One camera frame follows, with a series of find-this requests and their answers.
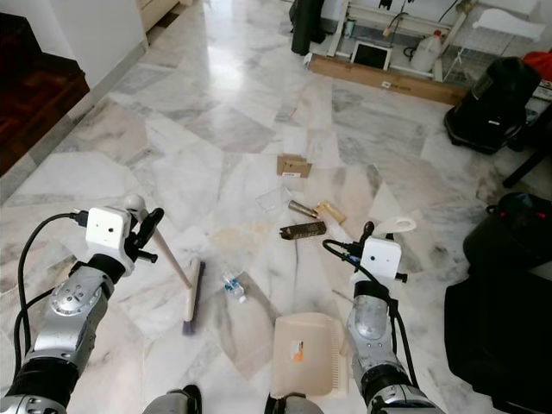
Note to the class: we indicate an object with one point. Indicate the black hanging cloth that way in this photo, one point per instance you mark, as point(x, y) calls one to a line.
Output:
point(308, 26)

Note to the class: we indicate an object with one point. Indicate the brown tube-shaped wrapper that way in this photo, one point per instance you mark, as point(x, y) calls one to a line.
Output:
point(302, 208)

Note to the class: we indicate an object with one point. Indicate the beige cabinet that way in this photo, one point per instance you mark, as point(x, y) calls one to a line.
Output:
point(159, 7)

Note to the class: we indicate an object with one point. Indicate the leaning wooden stick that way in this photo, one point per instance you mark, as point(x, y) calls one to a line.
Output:
point(459, 24)

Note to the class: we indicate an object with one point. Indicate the black backpack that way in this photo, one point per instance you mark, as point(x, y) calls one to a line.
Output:
point(492, 103)

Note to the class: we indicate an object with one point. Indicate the small clear bottle blue label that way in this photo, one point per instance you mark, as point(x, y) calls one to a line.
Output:
point(235, 286)

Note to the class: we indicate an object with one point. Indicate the white metal rack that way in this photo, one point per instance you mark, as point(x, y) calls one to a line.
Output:
point(509, 23)

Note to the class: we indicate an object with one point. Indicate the robot right leg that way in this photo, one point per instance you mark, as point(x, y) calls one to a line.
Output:
point(293, 405)

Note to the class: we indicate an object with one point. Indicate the dark brown flat wrapper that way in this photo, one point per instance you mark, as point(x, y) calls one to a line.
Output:
point(304, 229)

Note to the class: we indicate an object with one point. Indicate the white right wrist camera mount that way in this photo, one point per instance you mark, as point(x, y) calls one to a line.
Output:
point(381, 259)

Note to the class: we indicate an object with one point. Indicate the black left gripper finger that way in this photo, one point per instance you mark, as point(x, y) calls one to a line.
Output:
point(150, 222)

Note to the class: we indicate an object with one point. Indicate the gold foil wrapper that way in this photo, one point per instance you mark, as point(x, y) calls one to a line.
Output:
point(331, 211)

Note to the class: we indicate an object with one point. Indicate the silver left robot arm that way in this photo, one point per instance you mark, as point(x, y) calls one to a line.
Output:
point(73, 306)

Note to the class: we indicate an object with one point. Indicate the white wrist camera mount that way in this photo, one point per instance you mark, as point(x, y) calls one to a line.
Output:
point(381, 259)
point(108, 233)

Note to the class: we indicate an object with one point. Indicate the black flat cloth bag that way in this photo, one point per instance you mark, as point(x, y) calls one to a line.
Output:
point(500, 345)

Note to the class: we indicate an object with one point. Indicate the black rounded bag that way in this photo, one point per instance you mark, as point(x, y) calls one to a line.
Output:
point(517, 233)

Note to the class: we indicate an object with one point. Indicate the white framed tablet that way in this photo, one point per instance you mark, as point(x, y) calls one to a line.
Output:
point(371, 56)

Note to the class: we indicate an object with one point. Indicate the red fabric item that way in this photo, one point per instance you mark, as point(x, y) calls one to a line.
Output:
point(539, 62)

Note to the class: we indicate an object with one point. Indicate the black furniture leg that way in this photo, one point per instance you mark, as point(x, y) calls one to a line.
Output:
point(526, 168)

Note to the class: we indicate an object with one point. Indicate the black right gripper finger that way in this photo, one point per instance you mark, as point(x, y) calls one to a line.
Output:
point(367, 230)

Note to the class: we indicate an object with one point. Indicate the robot left leg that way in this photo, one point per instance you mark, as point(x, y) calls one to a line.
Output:
point(172, 402)

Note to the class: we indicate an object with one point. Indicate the long brown cardboard box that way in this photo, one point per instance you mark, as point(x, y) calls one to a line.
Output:
point(384, 79)

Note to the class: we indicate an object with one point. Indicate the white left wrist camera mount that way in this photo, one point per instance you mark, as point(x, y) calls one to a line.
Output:
point(108, 233)

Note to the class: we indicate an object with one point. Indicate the robot leg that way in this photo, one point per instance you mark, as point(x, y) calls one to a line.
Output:
point(293, 405)
point(172, 402)

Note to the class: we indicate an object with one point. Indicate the white plastic jug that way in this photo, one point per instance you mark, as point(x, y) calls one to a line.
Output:
point(427, 53)

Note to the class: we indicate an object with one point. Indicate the wooden broom with white tip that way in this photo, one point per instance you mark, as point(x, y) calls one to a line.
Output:
point(194, 297)

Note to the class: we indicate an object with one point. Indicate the clear plastic wrapper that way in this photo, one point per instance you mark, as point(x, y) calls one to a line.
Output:
point(274, 200)

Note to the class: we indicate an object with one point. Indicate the brown cardboard piece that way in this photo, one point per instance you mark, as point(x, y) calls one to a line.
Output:
point(293, 166)

